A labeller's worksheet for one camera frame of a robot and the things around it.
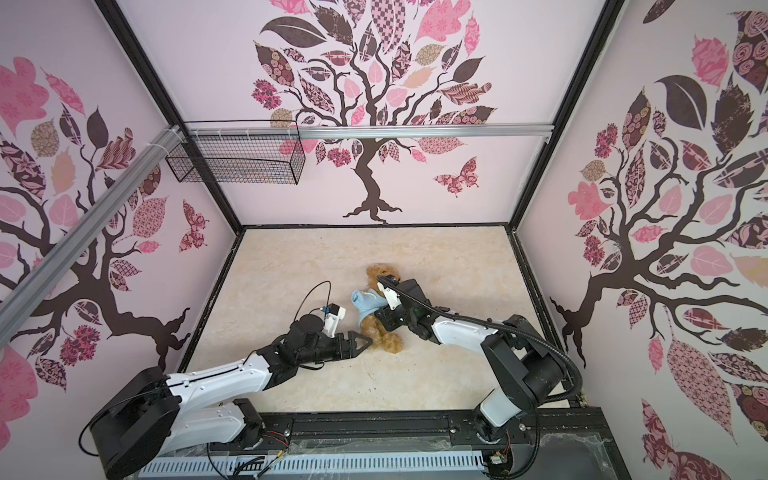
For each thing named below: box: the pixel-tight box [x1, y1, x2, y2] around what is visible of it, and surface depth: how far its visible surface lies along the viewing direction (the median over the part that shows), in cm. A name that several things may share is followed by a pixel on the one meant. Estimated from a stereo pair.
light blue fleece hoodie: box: [351, 289, 388, 327], surface depth 87 cm
